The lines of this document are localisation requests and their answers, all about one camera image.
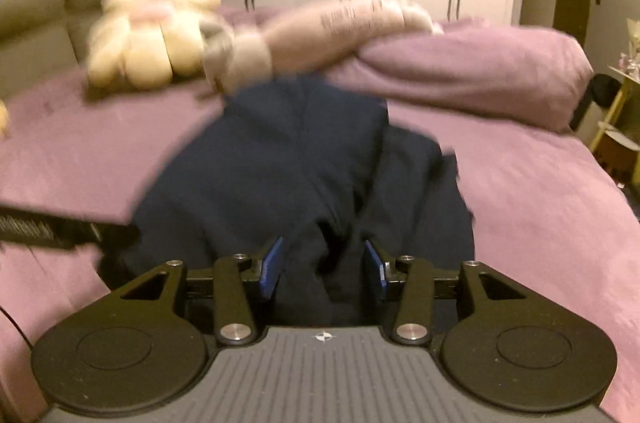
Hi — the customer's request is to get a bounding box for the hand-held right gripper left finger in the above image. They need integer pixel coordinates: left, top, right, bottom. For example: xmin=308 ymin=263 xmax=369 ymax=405
xmin=112 ymin=235 xmax=287 ymax=347

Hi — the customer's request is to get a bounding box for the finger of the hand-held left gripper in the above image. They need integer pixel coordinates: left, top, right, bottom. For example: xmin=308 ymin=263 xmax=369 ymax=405
xmin=91 ymin=221 xmax=143 ymax=255

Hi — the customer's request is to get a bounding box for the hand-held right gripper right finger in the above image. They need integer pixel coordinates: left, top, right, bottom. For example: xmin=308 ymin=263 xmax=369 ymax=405
xmin=362 ymin=238 xmax=529 ymax=347

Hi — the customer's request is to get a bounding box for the dark navy garment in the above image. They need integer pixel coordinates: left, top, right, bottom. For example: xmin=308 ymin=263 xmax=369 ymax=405
xmin=97 ymin=78 xmax=476 ymax=329

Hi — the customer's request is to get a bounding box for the purple bed sheet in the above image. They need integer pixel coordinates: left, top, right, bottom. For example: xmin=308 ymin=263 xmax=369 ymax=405
xmin=0 ymin=5 xmax=640 ymax=409

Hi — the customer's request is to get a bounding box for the beige padded headboard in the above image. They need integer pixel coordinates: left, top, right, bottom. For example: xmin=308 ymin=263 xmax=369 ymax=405
xmin=0 ymin=0 xmax=151 ymax=96

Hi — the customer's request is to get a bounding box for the cream flower plush pillow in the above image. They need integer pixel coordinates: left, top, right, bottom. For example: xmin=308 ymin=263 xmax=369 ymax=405
xmin=86 ymin=0 xmax=223 ymax=91

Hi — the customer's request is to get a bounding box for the purple duvet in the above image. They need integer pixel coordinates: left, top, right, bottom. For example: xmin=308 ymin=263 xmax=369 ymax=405
xmin=220 ymin=5 xmax=595 ymax=132

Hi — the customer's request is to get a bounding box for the white rabbit plush toy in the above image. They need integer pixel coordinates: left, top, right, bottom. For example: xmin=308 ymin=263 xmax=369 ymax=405
xmin=200 ymin=0 xmax=446 ymax=96

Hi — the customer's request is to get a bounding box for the dark bag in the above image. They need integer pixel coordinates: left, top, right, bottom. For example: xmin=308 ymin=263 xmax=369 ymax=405
xmin=571 ymin=73 xmax=622 ymax=130

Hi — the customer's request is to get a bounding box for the yellow-legged side table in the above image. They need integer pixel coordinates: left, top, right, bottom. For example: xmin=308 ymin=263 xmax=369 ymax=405
xmin=589 ymin=62 xmax=640 ymax=186

